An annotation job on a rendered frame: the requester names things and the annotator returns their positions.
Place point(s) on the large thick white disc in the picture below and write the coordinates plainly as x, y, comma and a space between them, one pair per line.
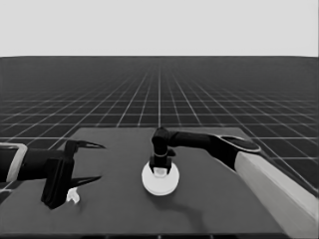
159, 186

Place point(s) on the small white T-shaped piece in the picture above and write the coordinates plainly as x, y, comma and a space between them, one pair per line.
73, 197

